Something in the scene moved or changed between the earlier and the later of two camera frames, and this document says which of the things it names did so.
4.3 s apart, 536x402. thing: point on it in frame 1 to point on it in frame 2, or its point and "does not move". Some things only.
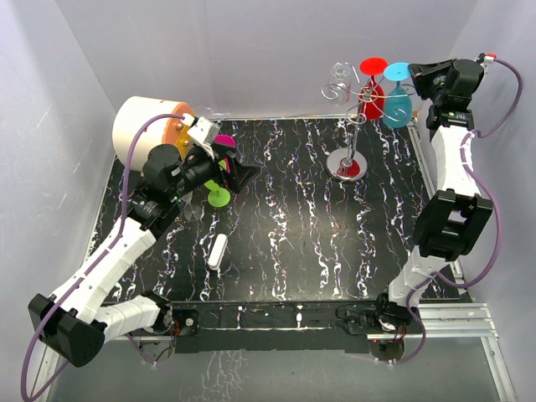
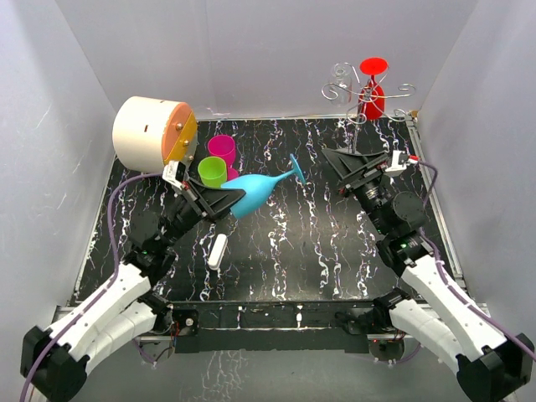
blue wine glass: [397, 109] to [258, 188]
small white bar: [218, 251] does not move
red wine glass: [371, 96] does not move
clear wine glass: [339, 87] does not move
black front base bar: [273, 327] does not move
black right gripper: [423, 74] to [352, 167]
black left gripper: [240, 174] to [214, 203]
